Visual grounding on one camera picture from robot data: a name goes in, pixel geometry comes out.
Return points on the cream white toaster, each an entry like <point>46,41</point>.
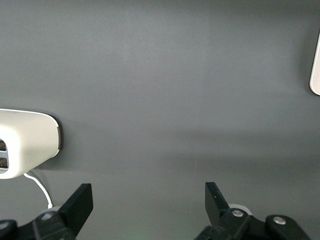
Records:
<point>32,140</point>

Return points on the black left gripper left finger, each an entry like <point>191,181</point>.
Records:
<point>75,207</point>

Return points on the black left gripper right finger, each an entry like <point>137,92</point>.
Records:
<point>215,205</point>

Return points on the cream rectangular rabbit tray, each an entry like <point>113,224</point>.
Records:
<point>316,77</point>

